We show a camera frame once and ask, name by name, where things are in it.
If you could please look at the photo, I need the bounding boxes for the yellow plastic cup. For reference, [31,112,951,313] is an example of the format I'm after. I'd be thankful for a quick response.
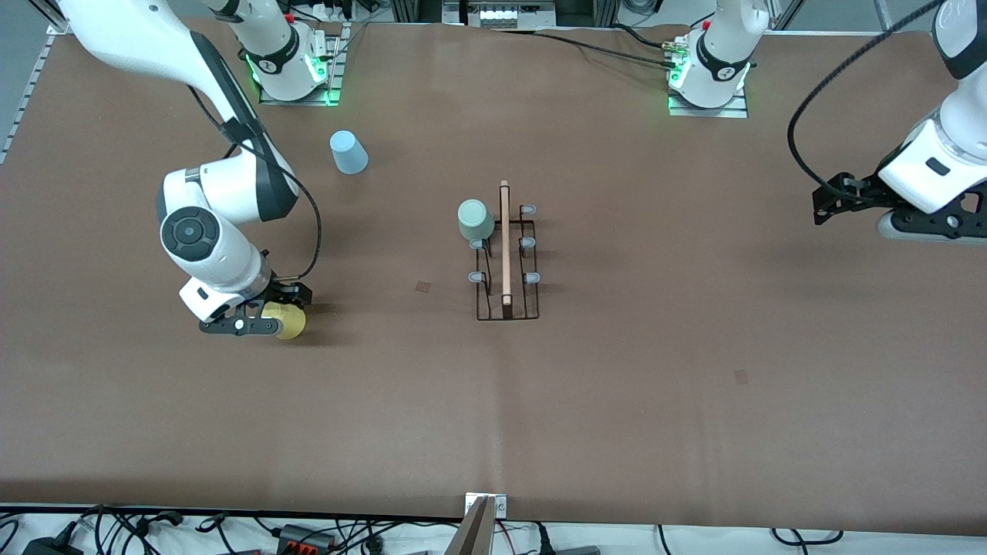
[262,301,308,341]

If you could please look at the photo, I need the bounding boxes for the grey-green plastic cup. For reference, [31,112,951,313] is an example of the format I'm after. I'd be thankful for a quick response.
[458,199,496,243]

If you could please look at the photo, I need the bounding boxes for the black wire cup holder rack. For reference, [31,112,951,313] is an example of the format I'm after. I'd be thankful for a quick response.
[469,180,541,321]

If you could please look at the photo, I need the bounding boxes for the light blue plastic cup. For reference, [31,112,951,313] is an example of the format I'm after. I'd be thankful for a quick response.
[329,130,369,176]

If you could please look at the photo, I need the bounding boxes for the black orange connector block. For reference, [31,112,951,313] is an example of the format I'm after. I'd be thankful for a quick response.
[276,524,339,553]

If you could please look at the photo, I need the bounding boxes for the white power strip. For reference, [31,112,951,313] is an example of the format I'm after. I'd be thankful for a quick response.
[297,0,365,24]

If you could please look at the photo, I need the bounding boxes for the black power adapter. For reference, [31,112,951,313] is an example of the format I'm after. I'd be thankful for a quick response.
[22,534,83,555]

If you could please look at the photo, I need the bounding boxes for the brown table cover sheet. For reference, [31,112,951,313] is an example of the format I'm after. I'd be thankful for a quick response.
[0,17,987,537]

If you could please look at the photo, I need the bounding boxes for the white device with sockets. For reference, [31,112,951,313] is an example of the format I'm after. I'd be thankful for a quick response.
[463,0,558,30]

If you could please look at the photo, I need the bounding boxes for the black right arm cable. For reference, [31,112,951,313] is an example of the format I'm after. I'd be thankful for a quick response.
[187,83,323,283]

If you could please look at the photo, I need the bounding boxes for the black left arm braided cable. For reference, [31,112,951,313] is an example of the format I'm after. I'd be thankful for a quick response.
[787,0,946,203]

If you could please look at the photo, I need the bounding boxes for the black base cable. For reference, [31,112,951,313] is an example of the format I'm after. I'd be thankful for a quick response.
[493,23,689,72]

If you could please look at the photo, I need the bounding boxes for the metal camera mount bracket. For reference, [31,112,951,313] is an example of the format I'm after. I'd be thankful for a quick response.
[465,493,508,519]

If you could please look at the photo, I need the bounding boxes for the grey camera pole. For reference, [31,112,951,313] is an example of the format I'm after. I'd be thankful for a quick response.
[443,497,496,555]

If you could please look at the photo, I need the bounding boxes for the aluminium table edge rail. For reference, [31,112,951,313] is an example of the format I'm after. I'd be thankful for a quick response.
[0,23,61,164]

